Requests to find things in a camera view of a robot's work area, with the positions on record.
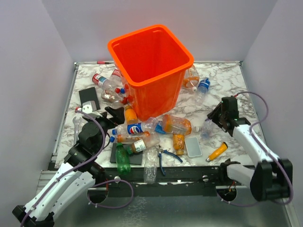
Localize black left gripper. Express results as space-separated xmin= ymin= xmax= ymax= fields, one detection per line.
xmin=87 ymin=106 xmax=125 ymax=151

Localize small orange juice bottle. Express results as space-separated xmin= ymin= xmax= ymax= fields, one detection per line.
xmin=125 ymin=105 xmax=138 ymax=124

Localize clear bottle light blue label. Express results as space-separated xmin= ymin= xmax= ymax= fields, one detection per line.
xmin=201 ymin=119 xmax=213 ymax=140

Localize large orange label juice bottle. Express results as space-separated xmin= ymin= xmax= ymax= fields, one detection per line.
xmin=162 ymin=114 xmax=201 ymax=135

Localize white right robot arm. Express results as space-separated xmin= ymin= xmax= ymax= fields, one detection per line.
xmin=207 ymin=96 xmax=294 ymax=201

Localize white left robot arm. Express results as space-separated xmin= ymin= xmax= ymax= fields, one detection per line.
xmin=12 ymin=106 xmax=125 ymax=227

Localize orange plastic bin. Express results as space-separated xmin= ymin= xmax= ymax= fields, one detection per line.
xmin=107 ymin=24 xmax=194 ymax=121

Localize red cap clear bottle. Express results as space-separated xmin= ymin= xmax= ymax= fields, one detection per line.
xmin=101 ymin=88 xmax=127 ymax=105

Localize orange label slim bottle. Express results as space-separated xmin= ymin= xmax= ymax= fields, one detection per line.
xmin=109 ymin=131 xmax=150 ymax=144

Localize orange utility knife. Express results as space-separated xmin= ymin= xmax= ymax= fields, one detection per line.
xmin=206 ymin=142 xmax=228 ymax=162

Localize pepsi bottle blue label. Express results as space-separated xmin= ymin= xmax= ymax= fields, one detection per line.
xmin=112 ymin=117 xmax=158 ymax=135

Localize black foam block left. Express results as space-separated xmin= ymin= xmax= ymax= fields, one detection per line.
xmin=79 ymin=87 xmax=100 ymax=110

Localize red label water bottle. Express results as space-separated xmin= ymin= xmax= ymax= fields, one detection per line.
xmin=92 ymin=74 xmax=115 ymax=90

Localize brown tea bottle white label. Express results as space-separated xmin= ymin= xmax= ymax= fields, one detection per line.
xmin=126 ymin=134 xmax=160 ymax=155

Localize grey metal tin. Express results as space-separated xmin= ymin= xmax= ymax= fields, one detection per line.
xmin=185 ymin=137 xmax=202 ymax=158

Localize silver wrench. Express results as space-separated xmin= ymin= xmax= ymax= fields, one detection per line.
xmin=72 ymin=117 xmax=81 ymax=145

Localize orange bottle near tin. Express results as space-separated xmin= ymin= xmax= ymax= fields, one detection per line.
xmin=173 ymin=134 xmax=185 ymax=156

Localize green plastic bottle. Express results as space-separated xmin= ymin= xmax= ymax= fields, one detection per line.
xmin=116 ymin=143 xmax=131 ymax=175

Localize black foam pad front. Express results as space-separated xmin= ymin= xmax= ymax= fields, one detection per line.
xmin=110 ymin=143 xmax=143 ymax=166

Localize clear crushed bottle front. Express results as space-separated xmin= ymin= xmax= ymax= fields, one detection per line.
xmin=143 ymin=147 xmax=158 ymax=184

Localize red screwdriver at back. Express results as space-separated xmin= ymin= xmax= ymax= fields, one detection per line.
xmin=97 ymin=61 xmax=114 ymax=65

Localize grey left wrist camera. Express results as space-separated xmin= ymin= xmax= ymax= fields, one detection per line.
xmin=80 ymin=101 xmax=97 ymax=114

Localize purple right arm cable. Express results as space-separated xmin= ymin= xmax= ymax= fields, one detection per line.
xmin=216 ymin=91 xmax=294 ymax=207

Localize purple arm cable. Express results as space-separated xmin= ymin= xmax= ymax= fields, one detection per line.
xmin=216 ymin=91 xmax=294 ymax=207
xmin=20 ymin=110 xmax=134 ymax=227

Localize blue handled pliers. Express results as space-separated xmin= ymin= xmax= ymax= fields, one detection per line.
xmin=157 ymin=145 xmax=183 ymax=176

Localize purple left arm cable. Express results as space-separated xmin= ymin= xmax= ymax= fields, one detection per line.
xmin=20 ymin=110 xmax=134 ymax=227

